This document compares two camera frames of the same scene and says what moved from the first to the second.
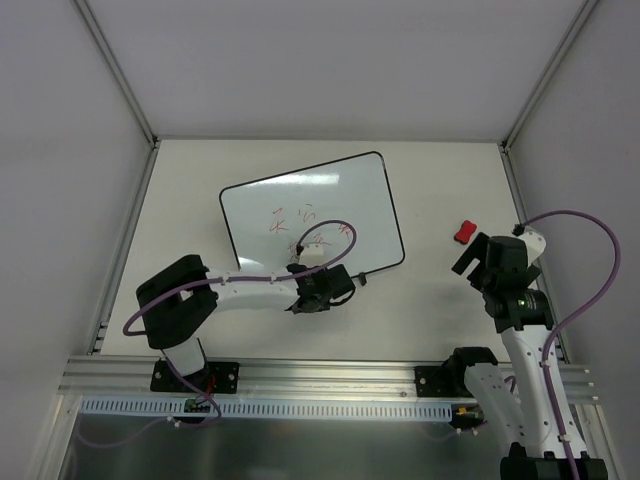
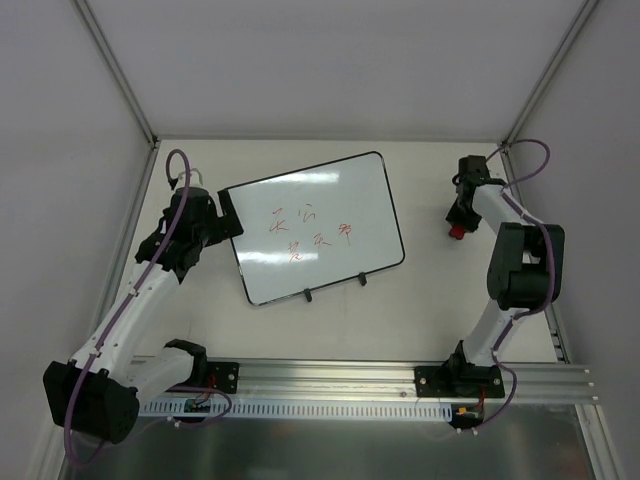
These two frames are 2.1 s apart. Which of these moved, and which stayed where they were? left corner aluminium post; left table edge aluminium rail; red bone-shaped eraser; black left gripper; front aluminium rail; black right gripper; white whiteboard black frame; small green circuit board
Moved: red bone-shaped eraser; black left gripper; black right gripper
Stayed: white whiteboard black frame; left table edge aluminium rail; small green circuit board; front aluminium rail; left corner aluminium post
